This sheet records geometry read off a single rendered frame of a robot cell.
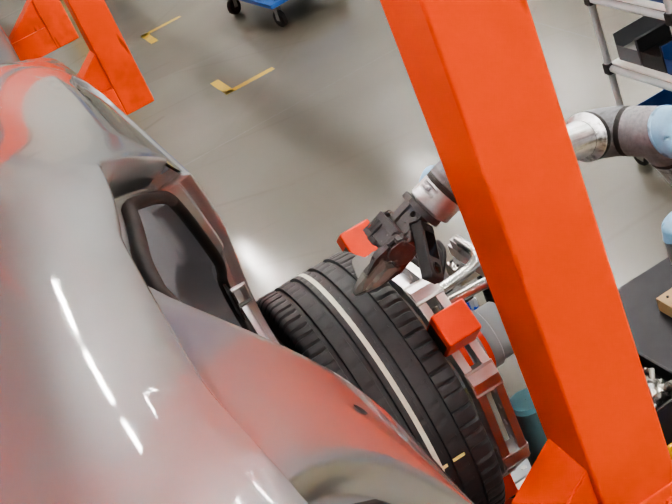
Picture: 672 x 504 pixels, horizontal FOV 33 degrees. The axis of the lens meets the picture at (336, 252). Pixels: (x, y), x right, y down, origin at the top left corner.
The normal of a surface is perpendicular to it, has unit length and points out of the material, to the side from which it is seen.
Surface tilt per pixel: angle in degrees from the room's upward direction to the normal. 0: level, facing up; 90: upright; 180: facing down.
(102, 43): 90
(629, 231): 0
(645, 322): 0
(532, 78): 90
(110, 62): 90
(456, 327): 45
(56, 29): 90
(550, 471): 36
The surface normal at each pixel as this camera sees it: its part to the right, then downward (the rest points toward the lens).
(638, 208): -0.37, -0.81
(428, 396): 0.16, -0.12
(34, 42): 0.39, 0.33
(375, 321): -0.13, -0.55
